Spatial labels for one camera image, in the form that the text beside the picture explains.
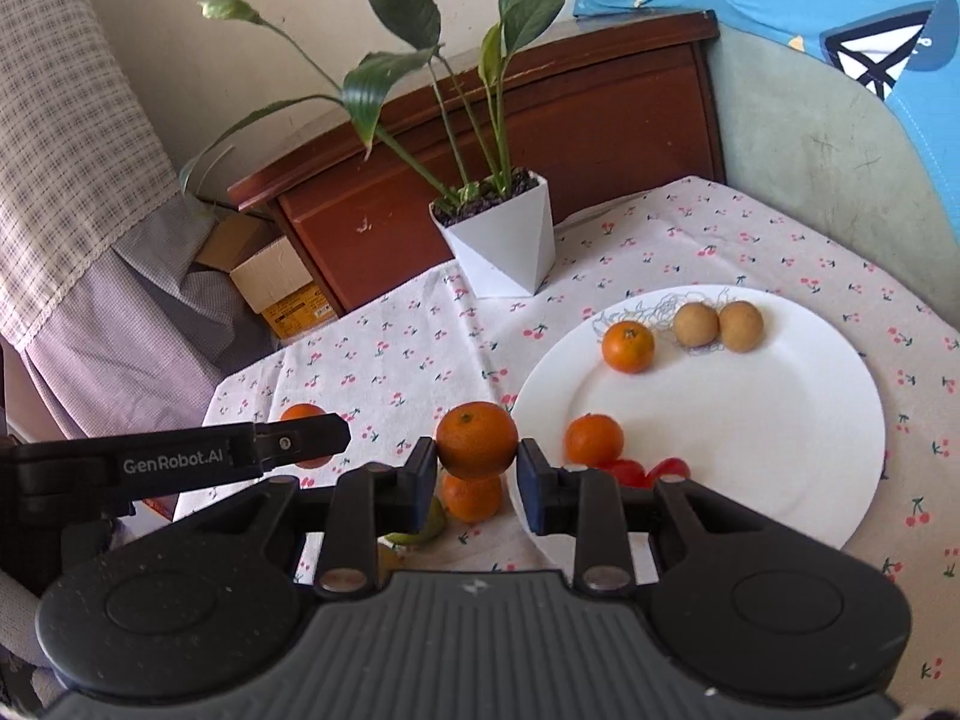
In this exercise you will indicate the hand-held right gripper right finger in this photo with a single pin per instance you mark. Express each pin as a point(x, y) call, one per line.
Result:
point(531, 484)

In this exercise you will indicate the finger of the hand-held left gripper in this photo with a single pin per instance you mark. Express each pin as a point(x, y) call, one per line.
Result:
point(315, 439)

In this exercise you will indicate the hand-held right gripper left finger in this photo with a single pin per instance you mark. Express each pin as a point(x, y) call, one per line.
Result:
point(422, 476)

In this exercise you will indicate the orange mandarin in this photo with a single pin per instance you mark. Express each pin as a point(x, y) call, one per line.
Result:
point(592, 439)
point(476, 439)
point(302, 412)
point(628, 346)
point(472, 501)

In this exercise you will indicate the green oblong fruit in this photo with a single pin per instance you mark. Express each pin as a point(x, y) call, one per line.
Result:
point(431, 526)

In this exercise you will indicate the white plate with flower drawing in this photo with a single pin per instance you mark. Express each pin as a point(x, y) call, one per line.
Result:
point(750, 427)

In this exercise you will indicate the cherry print tablecloth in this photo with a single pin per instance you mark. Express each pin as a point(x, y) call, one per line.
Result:
point(420, 345)

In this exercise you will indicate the lilac gingham cloth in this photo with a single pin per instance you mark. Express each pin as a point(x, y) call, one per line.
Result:
point(112, 330)

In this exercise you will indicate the open cardboard box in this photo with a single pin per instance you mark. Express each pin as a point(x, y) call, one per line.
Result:
point(270, 277)

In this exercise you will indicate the brown round fruit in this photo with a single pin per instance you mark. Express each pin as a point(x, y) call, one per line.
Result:
point(695, 325)
point(742, 326)

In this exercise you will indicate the white geometric planter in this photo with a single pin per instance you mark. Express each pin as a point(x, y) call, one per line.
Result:
point(502, 247)

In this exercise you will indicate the beige checked lace-trimmed cloth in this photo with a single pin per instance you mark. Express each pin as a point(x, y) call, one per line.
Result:
point(67, 127)

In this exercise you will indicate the dark wooden cabinet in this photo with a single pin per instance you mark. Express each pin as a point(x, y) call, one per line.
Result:
point(600, 127)

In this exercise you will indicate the green leafy plant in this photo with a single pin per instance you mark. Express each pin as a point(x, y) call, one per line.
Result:
point(394, 15)

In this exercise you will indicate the grey green armchair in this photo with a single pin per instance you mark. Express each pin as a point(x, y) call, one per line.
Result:
point(795, 135)

